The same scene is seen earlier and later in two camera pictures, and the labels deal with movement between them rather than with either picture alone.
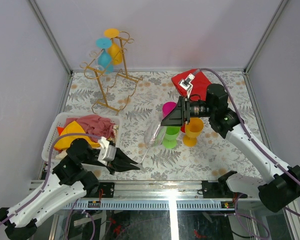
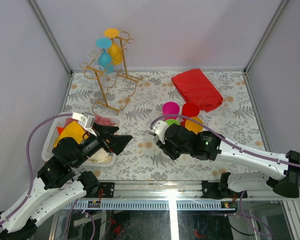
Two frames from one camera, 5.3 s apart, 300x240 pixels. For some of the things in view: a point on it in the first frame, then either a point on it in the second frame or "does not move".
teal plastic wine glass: (104, 60) does not move
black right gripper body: (199, 109) → (171, 150)
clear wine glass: (97, 68) does not move
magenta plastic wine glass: (167, 107) does not move
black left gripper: (121, 157) → (119, 142)
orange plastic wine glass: (193, 130) does not move
